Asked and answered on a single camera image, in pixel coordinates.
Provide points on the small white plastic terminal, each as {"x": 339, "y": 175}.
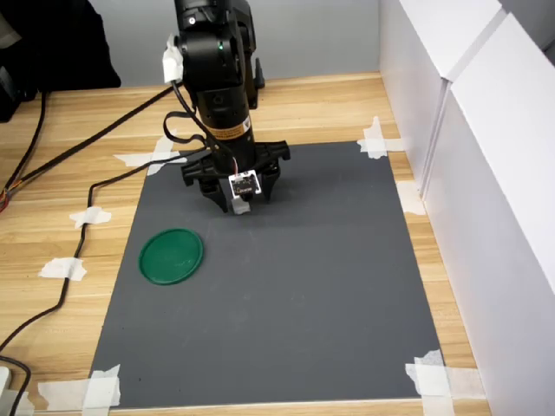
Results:
{"x": 241, "y": 209}

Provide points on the round green lid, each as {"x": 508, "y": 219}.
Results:
{"x": 171, "y": 256}

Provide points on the dark grey mat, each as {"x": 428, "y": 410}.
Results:
{"x": 282, "y": 281}

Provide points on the white partition box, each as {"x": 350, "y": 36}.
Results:
{"x": 498, "y": 216}
{"x": 416, "y": 65}

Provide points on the black box device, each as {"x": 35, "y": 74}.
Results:
{"x": 8, "y": 93}

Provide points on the white power strip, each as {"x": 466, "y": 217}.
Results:
{"x": 4, "y": 379}

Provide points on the white gripper camera box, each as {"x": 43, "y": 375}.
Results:
{"x": 245, "y": 185}

